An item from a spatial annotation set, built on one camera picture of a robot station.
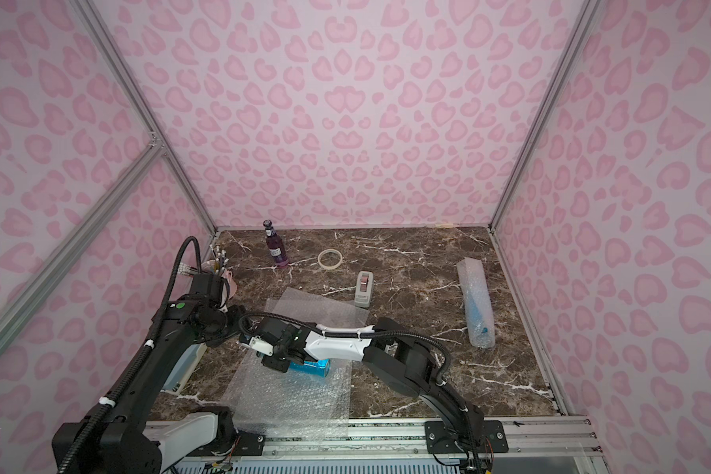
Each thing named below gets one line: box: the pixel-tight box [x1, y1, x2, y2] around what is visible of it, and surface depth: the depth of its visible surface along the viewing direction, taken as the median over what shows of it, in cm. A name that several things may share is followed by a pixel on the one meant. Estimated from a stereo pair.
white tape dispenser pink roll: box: [353, 270, 375, 309], surface depth 100 cm
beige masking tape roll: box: [316, 247, 343, 271], surface depth 112 cm
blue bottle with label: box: [462, 278, 495, 348], surface depth 92 cm
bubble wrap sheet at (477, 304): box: [456, 256, 495, 349], surface depth 92 cm
